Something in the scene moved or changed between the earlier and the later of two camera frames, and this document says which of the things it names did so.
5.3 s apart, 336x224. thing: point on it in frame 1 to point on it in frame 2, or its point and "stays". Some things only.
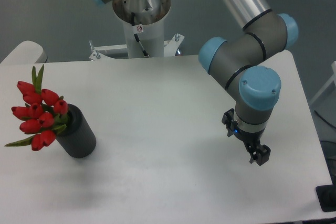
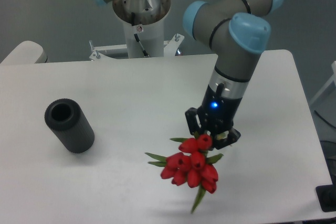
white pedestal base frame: [171, 48] stays
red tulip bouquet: [44, 114] to [191, 165]
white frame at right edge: [332, 79] stays
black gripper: [251, 140] to [217, 114]
